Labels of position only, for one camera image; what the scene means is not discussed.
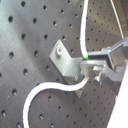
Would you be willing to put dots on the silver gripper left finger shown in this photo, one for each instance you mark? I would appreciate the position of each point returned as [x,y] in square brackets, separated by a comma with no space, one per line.
[100,70]

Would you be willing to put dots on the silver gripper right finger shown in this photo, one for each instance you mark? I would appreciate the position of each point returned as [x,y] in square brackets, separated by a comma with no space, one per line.
[114,55]

